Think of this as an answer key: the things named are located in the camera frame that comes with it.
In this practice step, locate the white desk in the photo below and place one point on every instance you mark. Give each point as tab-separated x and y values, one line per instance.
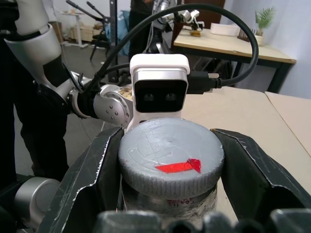
77	24

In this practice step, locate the yellow-brown small item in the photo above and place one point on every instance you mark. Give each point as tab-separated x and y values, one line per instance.
196	33

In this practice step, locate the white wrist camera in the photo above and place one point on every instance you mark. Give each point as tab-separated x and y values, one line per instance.
158	64

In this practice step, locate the clear jar with worn label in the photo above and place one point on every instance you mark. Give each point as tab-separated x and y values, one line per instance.
145	202

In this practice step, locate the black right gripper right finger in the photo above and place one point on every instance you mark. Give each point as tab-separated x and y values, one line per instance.
255	170

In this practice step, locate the black folding stand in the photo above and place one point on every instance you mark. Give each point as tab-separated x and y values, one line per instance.
99	29

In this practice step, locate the black metal frame post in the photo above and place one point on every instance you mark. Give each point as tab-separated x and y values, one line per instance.
114	29

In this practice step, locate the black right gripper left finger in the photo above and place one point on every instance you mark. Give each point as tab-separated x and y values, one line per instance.
80	174

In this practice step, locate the silver round robot body joint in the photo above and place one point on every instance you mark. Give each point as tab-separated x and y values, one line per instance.
36	196

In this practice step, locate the green potted plant, white pot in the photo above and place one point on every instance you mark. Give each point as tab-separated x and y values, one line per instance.
263	19

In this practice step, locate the dark robot torso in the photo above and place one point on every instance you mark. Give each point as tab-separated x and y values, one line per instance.
43	136

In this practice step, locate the light wooden black-framed table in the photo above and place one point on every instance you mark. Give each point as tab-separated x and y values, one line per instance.
218	46

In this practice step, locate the dark wooden block holder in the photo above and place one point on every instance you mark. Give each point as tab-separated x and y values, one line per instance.
243	36

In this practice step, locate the grey ribbed lid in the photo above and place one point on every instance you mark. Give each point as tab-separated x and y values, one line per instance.
170	145

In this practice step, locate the white flat box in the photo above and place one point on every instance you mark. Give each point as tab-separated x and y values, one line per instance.
223	29

